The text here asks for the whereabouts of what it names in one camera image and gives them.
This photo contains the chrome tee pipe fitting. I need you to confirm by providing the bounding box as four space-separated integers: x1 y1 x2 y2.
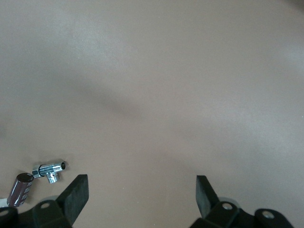
32 160 68 185

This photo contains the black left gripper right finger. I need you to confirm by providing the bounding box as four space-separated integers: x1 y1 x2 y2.
190 175 256 228

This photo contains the brown cylindrical capacitor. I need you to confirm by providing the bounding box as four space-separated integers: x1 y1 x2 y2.
6 172 34 207

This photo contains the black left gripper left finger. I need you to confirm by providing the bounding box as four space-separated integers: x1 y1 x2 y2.
32 174 89 228

